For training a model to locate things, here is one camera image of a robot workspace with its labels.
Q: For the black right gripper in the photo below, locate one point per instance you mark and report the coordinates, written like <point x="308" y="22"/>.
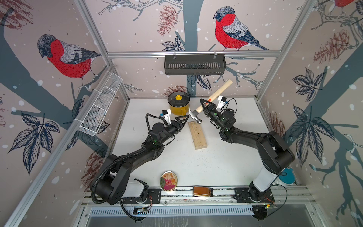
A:
<point x="210" y="110"/>

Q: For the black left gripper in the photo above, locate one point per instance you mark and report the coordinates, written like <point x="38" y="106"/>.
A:
<point x="177" y="126"/>

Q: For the wooden handled claw hammer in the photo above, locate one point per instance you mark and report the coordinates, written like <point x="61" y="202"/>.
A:
<point x="194" y="113"/>

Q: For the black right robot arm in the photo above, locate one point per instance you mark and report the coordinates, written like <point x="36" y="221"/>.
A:
<point x="274" y="152"/>

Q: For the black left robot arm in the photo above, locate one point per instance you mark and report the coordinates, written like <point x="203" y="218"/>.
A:
<point x="112" y="182"/>

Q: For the yellow pot with glass lid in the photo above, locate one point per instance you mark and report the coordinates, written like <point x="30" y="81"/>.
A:
<point x="179" y="103"/>

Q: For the wooden block with nails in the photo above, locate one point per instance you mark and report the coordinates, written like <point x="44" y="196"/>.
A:
<point x="197" y="134"/>

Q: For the round decorated tin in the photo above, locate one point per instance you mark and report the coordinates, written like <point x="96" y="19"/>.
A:
<point x="168" y="181"/>

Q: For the small brown box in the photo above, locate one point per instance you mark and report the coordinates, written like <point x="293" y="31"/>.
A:
<point x="201" y="191"/>

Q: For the teal and white round container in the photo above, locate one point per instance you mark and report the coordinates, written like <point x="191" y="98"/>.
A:
<point x="287" y="177"/>

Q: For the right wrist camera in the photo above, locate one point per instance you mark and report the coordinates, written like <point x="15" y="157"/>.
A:
<point x="222" y="101"/>

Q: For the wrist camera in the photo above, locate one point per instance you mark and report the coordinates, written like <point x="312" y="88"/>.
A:
<point x="222" y="101"/>
<point x="166" y="115"/>

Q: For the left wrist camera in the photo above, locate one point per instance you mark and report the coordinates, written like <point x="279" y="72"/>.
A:
<point x="166" y="115"/>

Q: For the black hanging wall basket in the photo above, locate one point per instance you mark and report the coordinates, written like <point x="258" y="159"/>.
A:
<point x="184" y="65"/>

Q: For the white wire mesh shelf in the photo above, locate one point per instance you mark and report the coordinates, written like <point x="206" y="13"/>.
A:
<point x="94" y="119"/>

